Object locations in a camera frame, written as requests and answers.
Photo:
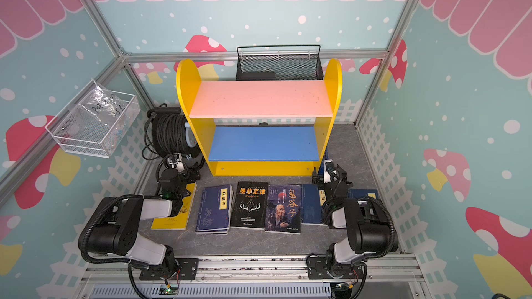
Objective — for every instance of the yellow bookshelf pink blue shelves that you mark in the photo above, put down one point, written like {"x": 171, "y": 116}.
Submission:
{"x": 260, "y": 128}

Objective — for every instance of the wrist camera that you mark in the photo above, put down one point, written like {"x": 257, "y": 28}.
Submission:
{"x": 330, "y": 171}
{"x": 174, "y": 161}

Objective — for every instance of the white wire wall basket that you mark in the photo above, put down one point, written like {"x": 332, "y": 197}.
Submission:
{"x": 74, "y": 137}

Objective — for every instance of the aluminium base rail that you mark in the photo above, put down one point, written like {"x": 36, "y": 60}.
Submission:
{"x": 395, "y": 276}

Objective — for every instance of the dark blue book far right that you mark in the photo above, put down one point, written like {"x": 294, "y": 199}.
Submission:
{"x": 355, "y": 193}

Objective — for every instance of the old man cover book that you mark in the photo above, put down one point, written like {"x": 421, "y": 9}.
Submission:
{"x": 283, "y": 213}

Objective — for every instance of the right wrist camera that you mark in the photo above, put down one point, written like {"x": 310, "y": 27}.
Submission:
{"x": 330, "y": 171}

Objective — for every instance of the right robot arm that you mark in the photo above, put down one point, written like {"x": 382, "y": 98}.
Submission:
{"x": 370, "y": 231}

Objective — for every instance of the blue crate behind shelf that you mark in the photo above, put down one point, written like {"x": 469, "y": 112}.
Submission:
{"x": 325, "y": 159}

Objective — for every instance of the blue book yellow label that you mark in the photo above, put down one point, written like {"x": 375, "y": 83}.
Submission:
{"x": 312, "y": 201}

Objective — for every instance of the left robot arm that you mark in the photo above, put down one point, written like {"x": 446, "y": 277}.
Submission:
{"x": 112, "y": 232}

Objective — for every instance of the clear plastic bag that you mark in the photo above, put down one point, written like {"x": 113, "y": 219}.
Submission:
{"x": 101, "y": 108}

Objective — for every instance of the black wire mesh basket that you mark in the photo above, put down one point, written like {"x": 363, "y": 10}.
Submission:
{"x": 282, "y": 62}

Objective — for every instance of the yellow cartoon cover book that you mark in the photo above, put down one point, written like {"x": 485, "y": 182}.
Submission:
{"x": 180, "y": 221}

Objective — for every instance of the black cable reel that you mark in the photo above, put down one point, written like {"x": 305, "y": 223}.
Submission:
{"x": 166, "y": 132}

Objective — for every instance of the black antler cover book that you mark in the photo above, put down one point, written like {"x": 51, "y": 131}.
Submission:
{"x": 250, "y": 204}

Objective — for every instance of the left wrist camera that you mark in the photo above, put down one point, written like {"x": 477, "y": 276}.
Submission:
{"x": 174, "y": 161}

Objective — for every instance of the dark blue thread-bound book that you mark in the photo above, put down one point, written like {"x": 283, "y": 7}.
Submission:
{"x": 215, "y": 210}

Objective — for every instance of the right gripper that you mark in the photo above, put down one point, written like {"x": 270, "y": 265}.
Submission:
{"x": 316, "y": 178}

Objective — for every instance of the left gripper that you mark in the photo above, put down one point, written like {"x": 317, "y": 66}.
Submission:
{"x": 190, "y": 174}

